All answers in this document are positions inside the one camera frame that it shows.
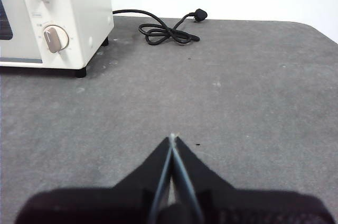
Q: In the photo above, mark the oven door with glass window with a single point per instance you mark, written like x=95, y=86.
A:
x=18, y=48

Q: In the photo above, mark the beige oven knob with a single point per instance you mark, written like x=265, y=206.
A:
x=54, y=39

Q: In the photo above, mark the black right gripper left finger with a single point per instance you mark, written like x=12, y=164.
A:
x=105, y=205

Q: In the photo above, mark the cream Toshiba toaster oven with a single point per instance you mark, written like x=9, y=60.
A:
x=84, y=10

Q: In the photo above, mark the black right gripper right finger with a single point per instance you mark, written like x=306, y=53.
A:
x=251, y=208

